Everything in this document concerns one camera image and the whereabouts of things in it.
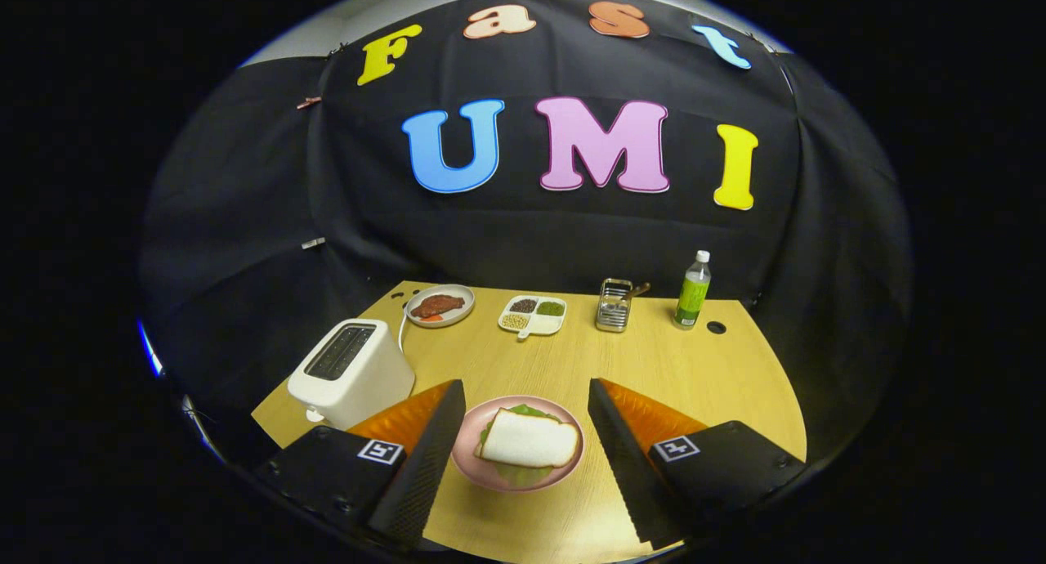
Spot green label drink bottle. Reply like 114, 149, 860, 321
673, 250, 713, 330

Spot green lettuce leaf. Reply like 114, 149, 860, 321
478, 403, 565, 488

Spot toast bread slice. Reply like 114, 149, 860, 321
476, 408, 579, 469

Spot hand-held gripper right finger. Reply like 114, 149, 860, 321
587, 377, 808, 553

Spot pink round plate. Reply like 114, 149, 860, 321
451, 395, 585, 493

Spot brown meat slice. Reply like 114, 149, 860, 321
410, 294, 467, 320

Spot black backdrop cloth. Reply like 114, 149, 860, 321
137, 0, 914, 467

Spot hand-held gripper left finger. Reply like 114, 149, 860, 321
253, 378, 467, 551

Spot metal wire utensil holder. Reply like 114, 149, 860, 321
595, 278, 634, 333

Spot round plate with meat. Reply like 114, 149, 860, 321
405, 284, 476, 329

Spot white toaster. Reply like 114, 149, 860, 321
287, 318, 416, 432

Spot white divided bean dish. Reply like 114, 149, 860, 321
498, 294, 568, 340

